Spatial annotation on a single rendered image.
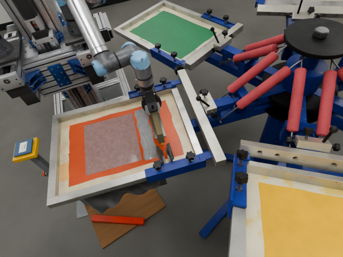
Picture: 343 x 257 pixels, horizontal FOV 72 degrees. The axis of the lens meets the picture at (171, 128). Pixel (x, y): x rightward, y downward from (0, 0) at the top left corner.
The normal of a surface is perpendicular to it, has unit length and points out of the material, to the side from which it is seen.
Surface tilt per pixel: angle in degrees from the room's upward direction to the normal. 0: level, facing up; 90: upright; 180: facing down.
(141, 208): 0
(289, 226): 32
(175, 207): 0
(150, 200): 0
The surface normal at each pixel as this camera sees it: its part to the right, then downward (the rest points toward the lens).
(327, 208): 0.05, -0.92
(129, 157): -0.11, -0.58
